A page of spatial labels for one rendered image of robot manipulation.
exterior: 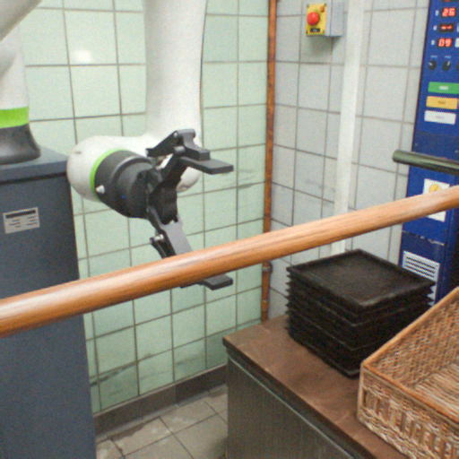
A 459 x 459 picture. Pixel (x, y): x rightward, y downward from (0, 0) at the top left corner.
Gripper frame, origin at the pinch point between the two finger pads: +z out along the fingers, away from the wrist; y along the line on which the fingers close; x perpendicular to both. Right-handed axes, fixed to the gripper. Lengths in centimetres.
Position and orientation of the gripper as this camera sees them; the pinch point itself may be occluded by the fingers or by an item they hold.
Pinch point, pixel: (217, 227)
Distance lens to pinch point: 60.2
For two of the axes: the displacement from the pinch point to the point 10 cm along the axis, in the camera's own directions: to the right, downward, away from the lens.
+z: 5.6, 2.7, -7.8
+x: -8.3, 1.8, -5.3
